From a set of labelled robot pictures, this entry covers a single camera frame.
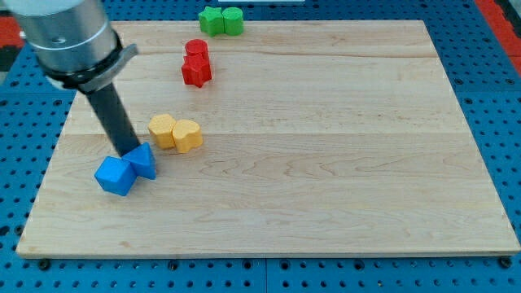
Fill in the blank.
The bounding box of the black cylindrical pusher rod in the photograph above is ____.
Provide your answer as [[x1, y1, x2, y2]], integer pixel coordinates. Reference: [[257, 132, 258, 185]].
[[86, 83, 140, 156]]

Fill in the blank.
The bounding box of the yellow heart block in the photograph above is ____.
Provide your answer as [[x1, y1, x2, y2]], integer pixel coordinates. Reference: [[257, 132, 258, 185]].
[[172, 120, 204, 153]]

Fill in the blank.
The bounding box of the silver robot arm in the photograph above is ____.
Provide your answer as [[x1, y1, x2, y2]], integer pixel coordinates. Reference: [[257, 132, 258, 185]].
[[4, 0, 140, 156]]

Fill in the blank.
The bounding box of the yellow hexagon block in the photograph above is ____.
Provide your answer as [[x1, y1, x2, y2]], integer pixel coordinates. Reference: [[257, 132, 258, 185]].
[[147, 114, 176, 149]]

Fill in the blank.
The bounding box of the blue triangle block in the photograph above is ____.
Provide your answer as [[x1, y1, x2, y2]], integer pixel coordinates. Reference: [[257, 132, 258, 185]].
[[121, 142, 156, 180]]

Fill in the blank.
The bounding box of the blue cube block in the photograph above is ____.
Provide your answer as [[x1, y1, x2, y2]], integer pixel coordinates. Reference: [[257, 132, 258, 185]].
[[94, 156, 137, 196]]

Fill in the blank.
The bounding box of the red star block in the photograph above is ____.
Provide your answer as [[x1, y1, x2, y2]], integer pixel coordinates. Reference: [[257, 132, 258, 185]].
[[182, 55, 212, 88]]

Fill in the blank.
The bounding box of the red cylinder block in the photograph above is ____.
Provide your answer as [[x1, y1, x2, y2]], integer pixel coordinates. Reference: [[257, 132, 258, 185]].
[[185, 39, 209, 60]]

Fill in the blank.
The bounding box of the green star block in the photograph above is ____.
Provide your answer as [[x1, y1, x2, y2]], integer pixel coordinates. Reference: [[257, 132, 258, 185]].
[[199, 7, 225, 37]]

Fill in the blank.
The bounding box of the green cylinder block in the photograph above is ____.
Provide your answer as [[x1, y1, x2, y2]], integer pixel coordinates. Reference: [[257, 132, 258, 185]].
[[222, 7, 243, 36]]

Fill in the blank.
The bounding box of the light wooden board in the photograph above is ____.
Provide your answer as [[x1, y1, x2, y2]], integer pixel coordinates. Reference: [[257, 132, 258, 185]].
[[17, 20, 520, 259]]

